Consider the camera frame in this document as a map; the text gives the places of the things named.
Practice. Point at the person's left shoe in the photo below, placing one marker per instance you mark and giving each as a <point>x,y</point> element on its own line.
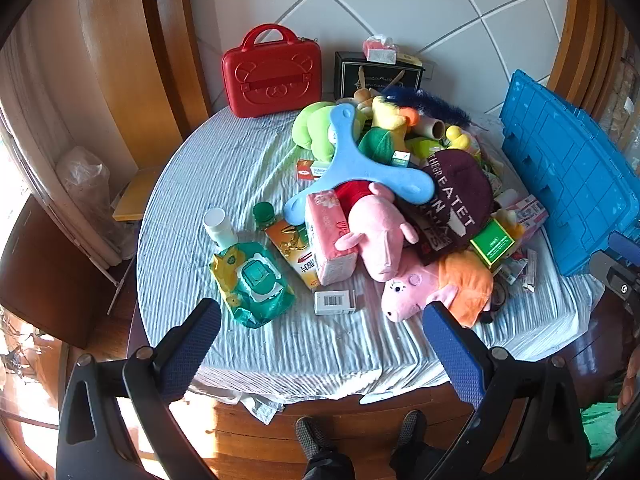
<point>311,435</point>

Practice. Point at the blue three-armed toy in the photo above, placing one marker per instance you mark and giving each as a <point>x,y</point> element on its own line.
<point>360,160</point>

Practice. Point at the white plastic bottle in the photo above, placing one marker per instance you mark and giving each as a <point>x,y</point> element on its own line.
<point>217,225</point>

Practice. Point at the maroon printed beanie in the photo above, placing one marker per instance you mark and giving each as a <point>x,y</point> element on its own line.
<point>460,195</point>

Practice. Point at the pink pig plush red dress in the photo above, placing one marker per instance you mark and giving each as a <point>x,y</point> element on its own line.
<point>380,232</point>

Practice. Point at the red tissue box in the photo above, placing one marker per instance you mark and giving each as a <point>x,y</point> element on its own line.
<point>380,50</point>

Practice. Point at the clear plastic bag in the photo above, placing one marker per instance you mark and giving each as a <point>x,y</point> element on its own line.
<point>87,195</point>

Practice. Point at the blue storage crate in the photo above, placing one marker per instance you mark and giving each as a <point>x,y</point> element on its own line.
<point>560,170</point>

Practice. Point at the pink floral tissue pack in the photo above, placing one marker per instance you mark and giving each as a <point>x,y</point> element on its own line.
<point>327,240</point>

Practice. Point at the white curtain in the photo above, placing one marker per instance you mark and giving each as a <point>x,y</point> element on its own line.
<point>45,110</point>

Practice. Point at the small gold box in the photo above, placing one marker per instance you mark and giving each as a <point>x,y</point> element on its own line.
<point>410,61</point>

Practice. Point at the yellow duck plush frog hood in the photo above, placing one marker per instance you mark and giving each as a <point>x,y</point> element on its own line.
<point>387,115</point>

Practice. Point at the white red medicine box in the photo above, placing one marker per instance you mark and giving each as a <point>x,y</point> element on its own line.
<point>321,170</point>

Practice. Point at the yellow white plush toy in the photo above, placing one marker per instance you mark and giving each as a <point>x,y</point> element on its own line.
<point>510,220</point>

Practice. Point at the orange juice carton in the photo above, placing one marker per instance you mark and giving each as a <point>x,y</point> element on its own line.
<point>292,247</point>

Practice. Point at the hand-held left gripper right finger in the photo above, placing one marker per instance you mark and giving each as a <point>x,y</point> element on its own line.
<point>452,355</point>

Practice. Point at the teal white small box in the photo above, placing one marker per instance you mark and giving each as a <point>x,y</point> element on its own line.
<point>400,158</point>

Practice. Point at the brown plush toy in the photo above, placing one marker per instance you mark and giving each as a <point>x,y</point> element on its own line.
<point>362,96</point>

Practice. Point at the green plastic bag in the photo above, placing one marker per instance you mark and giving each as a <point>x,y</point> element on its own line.
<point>600,430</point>

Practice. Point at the black gift box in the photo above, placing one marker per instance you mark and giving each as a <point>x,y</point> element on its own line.
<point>385,80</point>

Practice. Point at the green wet wipes pack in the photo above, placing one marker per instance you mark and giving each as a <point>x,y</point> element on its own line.
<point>255,280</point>

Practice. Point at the white lint roller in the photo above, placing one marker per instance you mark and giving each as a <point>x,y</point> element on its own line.
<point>506,199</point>

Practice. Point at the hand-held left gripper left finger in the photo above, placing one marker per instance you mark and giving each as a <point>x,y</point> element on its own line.
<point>192,345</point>

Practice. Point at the person's dark trousers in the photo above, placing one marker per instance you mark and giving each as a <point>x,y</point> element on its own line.
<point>330,467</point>

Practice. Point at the wooden stool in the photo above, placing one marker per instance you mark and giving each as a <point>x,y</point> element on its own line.
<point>137,195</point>

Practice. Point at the blue feather duster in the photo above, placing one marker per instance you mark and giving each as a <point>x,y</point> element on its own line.
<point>430,102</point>

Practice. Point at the dark wooden cabinet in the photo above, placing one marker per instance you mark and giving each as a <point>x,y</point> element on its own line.
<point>45,280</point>

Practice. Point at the person's shoe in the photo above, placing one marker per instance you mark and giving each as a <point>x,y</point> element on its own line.
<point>311,435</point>
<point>411,427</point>

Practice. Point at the person's right shoe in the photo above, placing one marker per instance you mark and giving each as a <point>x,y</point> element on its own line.
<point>411,427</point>

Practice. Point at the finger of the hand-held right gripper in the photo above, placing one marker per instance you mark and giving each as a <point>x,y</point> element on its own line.
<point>622,280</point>

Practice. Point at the bright green box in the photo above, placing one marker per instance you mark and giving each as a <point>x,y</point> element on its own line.
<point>492,245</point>

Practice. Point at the cardboard-core film roll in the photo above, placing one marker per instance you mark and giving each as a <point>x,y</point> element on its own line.
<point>430,126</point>

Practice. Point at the white wall outlet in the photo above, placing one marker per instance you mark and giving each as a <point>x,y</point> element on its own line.
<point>429,70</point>

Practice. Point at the white sachet strip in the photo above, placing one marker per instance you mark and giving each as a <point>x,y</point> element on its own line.
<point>529,270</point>

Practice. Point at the pink white box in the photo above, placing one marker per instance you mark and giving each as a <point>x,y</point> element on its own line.
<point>531,212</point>

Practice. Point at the red carry case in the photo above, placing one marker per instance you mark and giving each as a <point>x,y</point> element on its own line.
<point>272,75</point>

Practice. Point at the pink pig plush orange dress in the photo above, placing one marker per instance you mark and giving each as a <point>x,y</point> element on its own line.
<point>440,285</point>

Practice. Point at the white barcode box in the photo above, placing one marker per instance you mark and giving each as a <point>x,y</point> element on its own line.
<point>334,302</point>

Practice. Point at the light green plush toy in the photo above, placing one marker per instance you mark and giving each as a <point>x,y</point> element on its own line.
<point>317,130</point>

